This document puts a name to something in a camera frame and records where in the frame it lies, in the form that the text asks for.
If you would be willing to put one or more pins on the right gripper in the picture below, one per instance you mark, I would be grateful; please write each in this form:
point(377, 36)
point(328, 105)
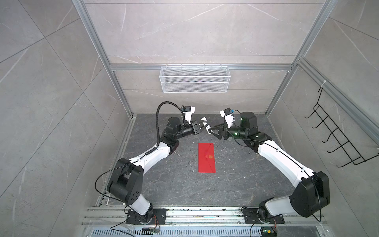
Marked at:
point(222, 130)

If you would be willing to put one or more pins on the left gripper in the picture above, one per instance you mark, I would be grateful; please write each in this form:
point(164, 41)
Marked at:
point(196, 128)

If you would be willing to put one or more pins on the red envelope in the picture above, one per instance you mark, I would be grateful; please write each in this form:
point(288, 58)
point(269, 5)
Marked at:
point(206, 158)

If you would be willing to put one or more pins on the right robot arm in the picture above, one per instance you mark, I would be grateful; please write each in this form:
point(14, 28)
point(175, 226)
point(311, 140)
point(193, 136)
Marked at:
point(312, 189)

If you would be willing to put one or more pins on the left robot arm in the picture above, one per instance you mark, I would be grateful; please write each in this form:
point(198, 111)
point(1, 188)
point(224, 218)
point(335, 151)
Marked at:
point(126, 180)

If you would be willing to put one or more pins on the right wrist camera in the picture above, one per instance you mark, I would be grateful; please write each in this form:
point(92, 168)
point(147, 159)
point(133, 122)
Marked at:
point(228, 116)

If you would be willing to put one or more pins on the white wire mesh basket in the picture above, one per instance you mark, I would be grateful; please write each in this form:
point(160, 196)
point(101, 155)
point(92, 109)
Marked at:
point(194, 79)

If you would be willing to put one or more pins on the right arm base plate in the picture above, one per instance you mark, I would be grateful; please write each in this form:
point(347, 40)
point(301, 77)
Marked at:
point(259, 216)

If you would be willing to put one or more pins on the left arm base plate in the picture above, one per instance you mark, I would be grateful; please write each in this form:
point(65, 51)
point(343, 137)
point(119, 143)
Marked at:
point(152, 217)

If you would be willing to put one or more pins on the grey slotted cable duct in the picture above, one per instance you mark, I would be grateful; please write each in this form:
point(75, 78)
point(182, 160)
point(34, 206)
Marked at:
point(240, 231)

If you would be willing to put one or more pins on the black wire hook rack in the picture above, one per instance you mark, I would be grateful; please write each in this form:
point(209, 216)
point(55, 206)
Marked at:
point(336, 132)

